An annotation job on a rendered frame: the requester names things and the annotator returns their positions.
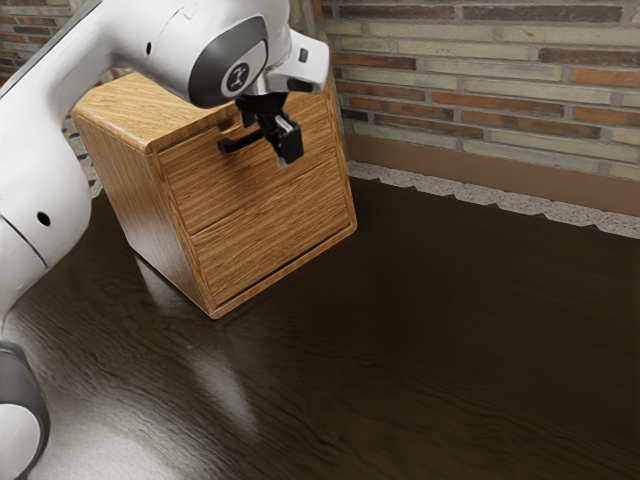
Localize wooden drawer cabinet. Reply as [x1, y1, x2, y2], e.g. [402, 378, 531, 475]
[71, 69, 359, 321]

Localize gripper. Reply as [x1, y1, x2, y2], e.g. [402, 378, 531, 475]
[234, 91, 306, 169]

